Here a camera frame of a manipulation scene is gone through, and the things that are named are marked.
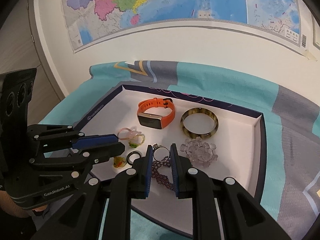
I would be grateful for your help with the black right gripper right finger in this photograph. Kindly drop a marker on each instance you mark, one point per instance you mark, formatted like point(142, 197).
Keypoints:
point(221, 209)

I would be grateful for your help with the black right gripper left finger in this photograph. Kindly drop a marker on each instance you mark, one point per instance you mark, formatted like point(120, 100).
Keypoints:
point(101, 209)

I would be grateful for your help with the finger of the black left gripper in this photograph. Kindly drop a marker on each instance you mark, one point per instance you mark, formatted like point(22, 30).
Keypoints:
point(95, 139)
point(100, 154)

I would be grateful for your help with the yellow duck keychain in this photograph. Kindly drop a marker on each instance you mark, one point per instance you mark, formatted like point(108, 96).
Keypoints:
point(119, 162)

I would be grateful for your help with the purple beaded bracelet green flower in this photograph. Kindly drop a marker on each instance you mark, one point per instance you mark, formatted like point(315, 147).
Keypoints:
point(162, 179)

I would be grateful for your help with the person's left hand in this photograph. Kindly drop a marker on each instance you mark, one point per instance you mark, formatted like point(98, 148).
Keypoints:
point(11, 208)

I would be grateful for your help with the teal grey bed sheet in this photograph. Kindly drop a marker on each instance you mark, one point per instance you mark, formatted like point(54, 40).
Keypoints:
point(292, 126)

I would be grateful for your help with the dark blue shallow box tray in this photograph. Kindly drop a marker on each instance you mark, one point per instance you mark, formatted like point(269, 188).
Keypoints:
point(240, 148)

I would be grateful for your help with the grey wooden door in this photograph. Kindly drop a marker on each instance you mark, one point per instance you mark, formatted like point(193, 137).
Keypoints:
point(21, 49)

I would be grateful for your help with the colourful wall map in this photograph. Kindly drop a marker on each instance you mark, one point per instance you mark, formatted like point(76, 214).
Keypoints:
point(92, 21)

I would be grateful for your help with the white wall socket panel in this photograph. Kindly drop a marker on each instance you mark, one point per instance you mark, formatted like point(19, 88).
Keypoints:
point(316, 33)

